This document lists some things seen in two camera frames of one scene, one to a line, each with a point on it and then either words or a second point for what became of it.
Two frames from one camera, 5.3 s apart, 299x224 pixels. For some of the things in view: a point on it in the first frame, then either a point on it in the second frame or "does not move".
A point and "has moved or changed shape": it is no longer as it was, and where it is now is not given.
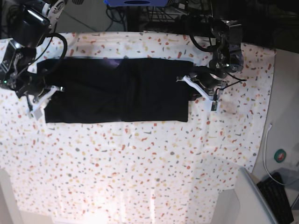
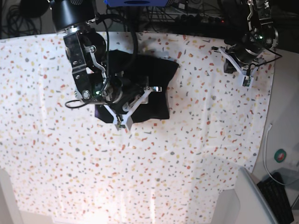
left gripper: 37,97 → 122,98
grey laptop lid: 254,208 does not move
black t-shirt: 118,89 has moved or changed shape
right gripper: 211,84 → 244,60
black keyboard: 275,196 does not move
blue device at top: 136,3 does not move
